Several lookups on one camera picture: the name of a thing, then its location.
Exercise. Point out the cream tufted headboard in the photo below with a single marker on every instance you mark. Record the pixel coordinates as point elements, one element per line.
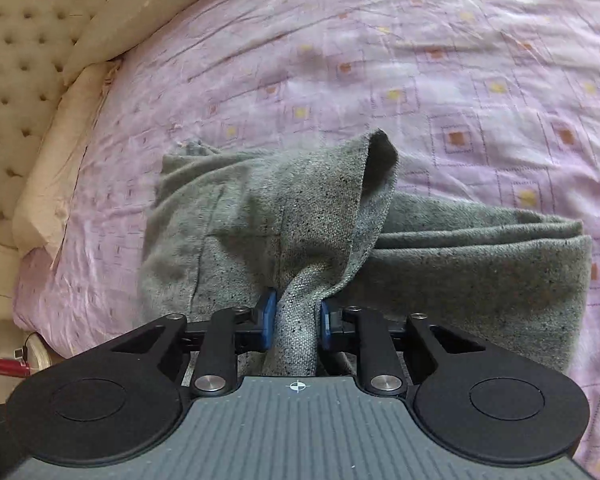
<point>20,85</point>

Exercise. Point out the cream carved bed frame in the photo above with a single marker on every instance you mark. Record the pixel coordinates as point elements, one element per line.
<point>42,352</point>

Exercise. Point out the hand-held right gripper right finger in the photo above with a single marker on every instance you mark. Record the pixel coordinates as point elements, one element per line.
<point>325,331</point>

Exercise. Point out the pink patterned bed sheet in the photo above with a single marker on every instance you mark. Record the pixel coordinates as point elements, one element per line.
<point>380,60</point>

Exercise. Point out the cream satin pillow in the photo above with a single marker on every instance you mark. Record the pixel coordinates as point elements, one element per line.
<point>55,170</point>

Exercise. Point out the grey speckled pants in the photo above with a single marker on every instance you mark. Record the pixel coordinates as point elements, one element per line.
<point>230,240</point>

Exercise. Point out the large cream pillow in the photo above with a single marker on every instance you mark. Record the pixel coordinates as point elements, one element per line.
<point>130,10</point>

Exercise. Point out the red cylindrical object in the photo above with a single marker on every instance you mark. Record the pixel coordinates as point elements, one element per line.
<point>7,366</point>

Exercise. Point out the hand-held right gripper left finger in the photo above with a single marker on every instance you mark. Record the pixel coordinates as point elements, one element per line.
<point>268,325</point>

